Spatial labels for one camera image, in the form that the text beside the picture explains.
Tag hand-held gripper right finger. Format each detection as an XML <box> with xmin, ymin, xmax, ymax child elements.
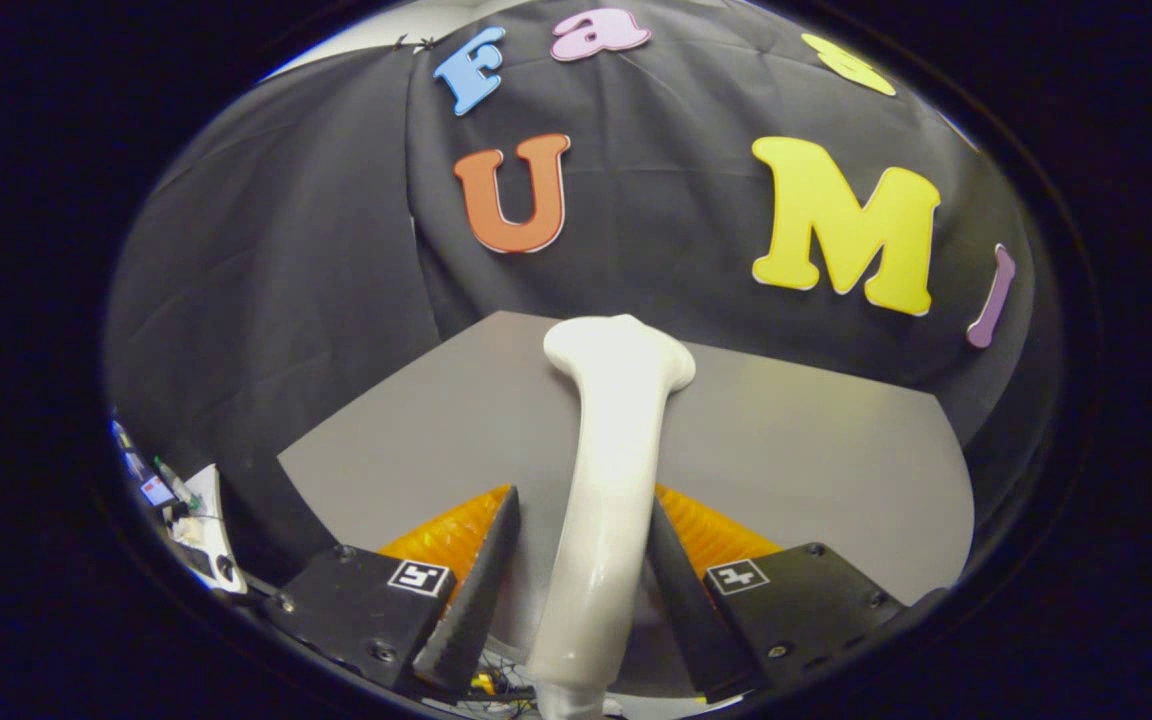
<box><xmin>648</xmin><ymin>485</ymin><xmax>937</xmax><ymax>701</ymax></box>

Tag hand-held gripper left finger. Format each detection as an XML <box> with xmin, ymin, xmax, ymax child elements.
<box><xmin>261</xmin><ymin>485</ymin><xmax>522</xmax><ymax>696</ymax></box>

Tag white garment steamer head with hose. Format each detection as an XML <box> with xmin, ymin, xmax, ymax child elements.
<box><xmin>526</xmin><ymin>315</ymin><xmax>697</xmax><ymax>720</ymax></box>

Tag grey cabinet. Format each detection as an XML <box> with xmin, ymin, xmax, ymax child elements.
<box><xmin>278</xmin><ymin>310</ymin><xmax>975</xmax><ymax>701</ymax></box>

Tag black backdrop cloth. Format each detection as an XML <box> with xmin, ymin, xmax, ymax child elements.
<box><xmin>104</xmin><ymin>0</ymin><xmax>1037</xmax><ymax>591</ymax></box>

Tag black floor cables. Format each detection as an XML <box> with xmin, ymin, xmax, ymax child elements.
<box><xmin>456</xmin><ymin>660</ymin><xmax>537</xmax><ymax>716</ymax></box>

